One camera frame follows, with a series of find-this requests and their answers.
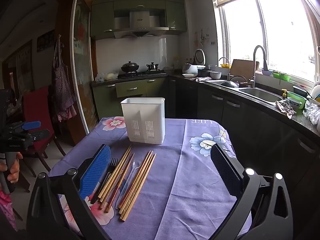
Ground white plastic utensil holder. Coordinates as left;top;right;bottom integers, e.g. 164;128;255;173
120;97;166;145

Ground wall poster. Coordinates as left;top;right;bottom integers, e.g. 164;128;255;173
37;29;55;52

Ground kitchen window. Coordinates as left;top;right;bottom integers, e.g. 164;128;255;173
212;0;320;83

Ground white plastic bags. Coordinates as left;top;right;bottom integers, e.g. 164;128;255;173
95;72;118;82

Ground green wall cabinets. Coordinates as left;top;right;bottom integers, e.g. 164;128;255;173
90;0;188;40

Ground grey dish rag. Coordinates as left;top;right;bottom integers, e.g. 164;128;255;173
275;100;297;119

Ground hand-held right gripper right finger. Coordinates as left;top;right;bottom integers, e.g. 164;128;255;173
210;143;294;240

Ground small steel faucet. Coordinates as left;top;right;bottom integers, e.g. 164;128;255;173
219;57;232;80

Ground black plastic fork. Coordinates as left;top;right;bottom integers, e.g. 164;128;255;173
90;157;118;204

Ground dark round pan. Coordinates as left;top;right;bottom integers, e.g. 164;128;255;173
220;75;248;88

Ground white rice cooker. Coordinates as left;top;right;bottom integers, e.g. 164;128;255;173
182;49;206;75

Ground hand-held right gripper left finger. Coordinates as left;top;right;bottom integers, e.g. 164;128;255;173
26;144;112;240

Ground red chair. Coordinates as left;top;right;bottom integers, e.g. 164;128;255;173
21;86;67;178

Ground set of wooden chopsticks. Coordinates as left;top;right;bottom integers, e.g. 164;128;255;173
97;144;157;222

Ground black wok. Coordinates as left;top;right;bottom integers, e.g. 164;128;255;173
121;61;140;73

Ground steel range hood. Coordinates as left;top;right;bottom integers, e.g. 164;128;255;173
113;9;169;39

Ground dark base cabinets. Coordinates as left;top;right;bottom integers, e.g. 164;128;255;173
167;76;320;180

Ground clear plastic spoon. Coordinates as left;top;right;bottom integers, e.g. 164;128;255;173
115;159;141;209

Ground steel double sink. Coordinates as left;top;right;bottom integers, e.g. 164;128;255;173
210;79;284;105

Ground person's left hand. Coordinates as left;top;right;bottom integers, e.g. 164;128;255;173
0;152;23;183

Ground green plastic baskets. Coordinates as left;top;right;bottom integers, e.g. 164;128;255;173
272;71;290;82

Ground checkered apron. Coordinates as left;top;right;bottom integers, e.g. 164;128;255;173
52;35;77;123

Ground purple floral tablecloth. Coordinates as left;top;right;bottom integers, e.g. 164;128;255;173
47;116;253;240

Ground stacked plates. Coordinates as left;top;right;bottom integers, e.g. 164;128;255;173
310;81;320;103

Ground gas stove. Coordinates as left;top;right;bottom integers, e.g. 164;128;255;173
117;70;167;78

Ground crumpled plastic wrap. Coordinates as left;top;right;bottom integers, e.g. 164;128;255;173
302;102;320;125

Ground glass sliding door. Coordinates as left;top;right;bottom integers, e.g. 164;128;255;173
70;0;98;135

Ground green rimmed bowl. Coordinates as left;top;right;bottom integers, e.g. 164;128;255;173
287;91;307;109

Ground tall gooseneck faucet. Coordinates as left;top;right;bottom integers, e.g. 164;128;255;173
250;45;268;88

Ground person's left forearm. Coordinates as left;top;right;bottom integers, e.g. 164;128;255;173
0;190;18;232

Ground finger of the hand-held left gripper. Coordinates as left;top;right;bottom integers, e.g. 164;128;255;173
9;121;41;133
15;129;50;147

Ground wooden cutting board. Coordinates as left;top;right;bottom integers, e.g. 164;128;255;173
230;59;259;79

